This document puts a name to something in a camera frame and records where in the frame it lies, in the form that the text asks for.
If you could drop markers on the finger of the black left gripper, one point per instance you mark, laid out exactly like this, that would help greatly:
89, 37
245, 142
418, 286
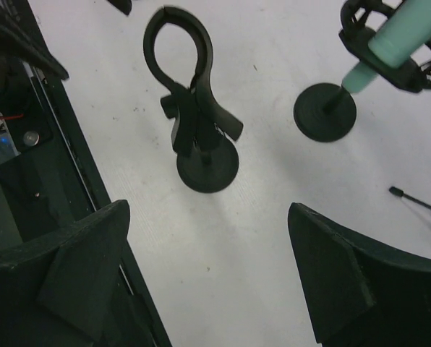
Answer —
124, 6

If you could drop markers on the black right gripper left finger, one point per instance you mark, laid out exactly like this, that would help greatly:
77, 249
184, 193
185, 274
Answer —
56, 289

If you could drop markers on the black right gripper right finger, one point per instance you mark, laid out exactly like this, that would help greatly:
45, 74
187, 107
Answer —
359, 291

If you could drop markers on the black clip microphone stand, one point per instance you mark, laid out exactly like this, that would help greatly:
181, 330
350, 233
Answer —
204, 132

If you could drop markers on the black shock mount stand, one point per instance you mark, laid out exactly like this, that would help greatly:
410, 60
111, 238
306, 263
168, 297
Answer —
325, 112

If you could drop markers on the mint green microphone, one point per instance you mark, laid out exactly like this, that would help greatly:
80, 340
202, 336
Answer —
394, 43

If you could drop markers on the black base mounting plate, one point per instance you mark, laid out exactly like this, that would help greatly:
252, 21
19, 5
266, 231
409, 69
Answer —
48, 178

